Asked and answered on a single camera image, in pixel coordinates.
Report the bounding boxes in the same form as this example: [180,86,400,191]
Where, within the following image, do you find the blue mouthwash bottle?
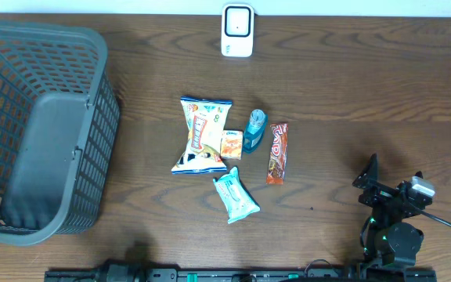
[243,109,268,154]

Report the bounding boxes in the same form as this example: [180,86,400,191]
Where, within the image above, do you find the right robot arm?
[352,154,424,281]

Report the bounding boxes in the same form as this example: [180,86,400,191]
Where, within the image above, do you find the orange Top chocolate bar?
[266,123,288,185]

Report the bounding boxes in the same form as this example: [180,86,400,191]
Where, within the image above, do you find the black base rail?
[44,267,438,282]

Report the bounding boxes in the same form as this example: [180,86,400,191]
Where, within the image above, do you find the yellow snack chip bag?
[171,96,233,175]

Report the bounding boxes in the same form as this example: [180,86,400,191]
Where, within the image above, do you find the white wet wipes pack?
[213,167,261,224]

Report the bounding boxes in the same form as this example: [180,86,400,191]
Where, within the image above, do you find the white barcode scanner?
[221,3,254,58]

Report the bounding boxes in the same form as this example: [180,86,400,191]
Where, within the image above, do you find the grey plastic shopping basket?
[0,21,120,246]

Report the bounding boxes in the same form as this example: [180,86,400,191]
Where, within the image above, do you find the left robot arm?
[94,260,146,282]

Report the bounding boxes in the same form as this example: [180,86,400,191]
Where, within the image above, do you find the orange tissue pack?
[220,130,244,160]

